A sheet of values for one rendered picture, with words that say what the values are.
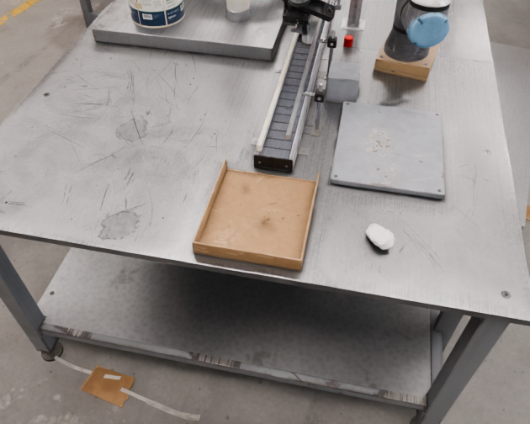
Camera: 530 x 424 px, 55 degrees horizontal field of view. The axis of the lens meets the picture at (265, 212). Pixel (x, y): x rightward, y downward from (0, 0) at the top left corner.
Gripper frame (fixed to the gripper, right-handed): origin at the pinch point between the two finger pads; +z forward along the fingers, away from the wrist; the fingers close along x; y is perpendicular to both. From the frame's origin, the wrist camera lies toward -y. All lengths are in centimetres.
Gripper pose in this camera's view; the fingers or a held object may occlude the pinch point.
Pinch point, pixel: (307, 32)
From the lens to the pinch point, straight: 182.8
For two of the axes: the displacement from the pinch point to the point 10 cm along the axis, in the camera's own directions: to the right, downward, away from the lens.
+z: 1.0, 2.2, 9.7
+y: -9.8, -1.5, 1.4
